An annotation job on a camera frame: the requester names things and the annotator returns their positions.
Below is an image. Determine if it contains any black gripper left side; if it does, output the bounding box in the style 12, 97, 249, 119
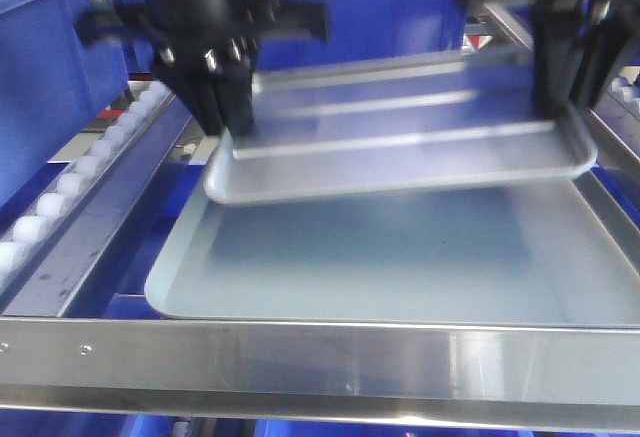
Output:
74, 0, 329, 138

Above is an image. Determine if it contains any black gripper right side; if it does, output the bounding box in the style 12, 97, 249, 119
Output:
457, 0, 639, 117

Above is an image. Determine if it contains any small silver ribbed tray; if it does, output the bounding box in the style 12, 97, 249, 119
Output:
203, 47, 597, 206

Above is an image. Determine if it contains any large grey tray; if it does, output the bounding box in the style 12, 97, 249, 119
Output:
145, 181, 639, 326

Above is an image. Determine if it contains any far right white roller track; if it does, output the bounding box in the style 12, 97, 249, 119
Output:
610, 76, 640, 118

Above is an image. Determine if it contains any white roller track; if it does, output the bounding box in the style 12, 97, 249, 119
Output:
610, 76, 640, 118
1, 81, 172, 289

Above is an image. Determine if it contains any large blue bin upper left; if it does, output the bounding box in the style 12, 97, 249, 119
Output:
1, 0, 128, 201

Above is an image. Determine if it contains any blue bin rear centre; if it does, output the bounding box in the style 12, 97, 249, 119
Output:
259, 0, 466, 70

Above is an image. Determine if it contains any far left white roller track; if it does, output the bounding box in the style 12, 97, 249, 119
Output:
1, 81, 172, 289

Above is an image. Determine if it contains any steel front shelf rail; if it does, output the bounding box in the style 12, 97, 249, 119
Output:
1, 317, 639, 433

